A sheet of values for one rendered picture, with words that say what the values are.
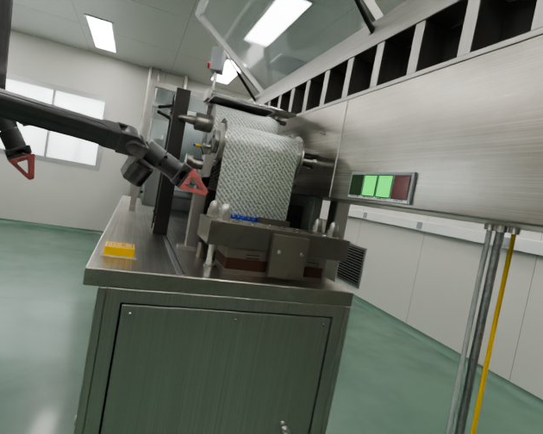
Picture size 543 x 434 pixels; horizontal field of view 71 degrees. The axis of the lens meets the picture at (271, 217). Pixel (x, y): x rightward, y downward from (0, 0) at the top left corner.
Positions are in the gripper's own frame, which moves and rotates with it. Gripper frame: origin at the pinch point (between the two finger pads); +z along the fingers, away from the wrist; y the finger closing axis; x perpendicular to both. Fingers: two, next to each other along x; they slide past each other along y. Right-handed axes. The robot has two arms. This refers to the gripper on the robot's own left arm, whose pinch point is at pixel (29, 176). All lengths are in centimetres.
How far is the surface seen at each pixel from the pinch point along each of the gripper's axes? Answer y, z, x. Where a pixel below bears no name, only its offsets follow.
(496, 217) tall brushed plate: -115, 16, -51
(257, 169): -46, 12, -53
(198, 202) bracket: -34, 19, -37
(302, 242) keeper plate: -69, 29, -46
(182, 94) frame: -7, -13, -55
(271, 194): -48, 21, -55
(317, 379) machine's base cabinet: -76, 64, -37
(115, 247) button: -47, 17, -7
